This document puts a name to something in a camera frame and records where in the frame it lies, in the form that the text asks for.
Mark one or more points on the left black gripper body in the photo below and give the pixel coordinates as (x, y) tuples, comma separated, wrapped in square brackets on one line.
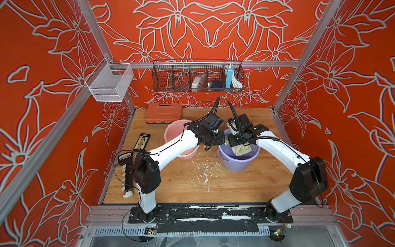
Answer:
[(216, 138)]

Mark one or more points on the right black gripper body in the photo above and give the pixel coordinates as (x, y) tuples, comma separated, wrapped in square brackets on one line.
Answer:
[(236, 139)]

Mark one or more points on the yellow cloth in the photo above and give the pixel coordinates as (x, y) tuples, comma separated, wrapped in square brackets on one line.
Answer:
[(239, 150)]

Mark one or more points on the purple plastic bucket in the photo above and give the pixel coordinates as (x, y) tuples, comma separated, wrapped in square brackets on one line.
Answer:
[(236, 163)]

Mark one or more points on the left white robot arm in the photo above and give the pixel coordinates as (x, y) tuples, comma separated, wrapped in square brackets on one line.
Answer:
[(147, 166)]

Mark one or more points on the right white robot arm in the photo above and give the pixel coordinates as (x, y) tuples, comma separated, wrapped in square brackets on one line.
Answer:
[(309, 174)]

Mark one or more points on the dark blue round object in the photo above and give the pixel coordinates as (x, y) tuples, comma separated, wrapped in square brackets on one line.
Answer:
[(216, 86)]

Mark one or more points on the grey wrapped package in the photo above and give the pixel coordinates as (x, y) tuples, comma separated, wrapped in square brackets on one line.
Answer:
[(198, 83)]

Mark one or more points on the red plastic tool case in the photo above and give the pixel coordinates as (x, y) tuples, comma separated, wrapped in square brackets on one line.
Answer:
[(159, 113)]

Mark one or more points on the black snack packet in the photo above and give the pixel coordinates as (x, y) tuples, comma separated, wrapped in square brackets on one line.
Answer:
[(142, 142)]

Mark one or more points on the black wire wall basket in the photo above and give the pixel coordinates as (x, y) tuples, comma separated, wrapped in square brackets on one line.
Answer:
[(178, 75)]

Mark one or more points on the white mesh wall basket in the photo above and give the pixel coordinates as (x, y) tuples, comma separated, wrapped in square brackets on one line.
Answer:
[(110, 85)]

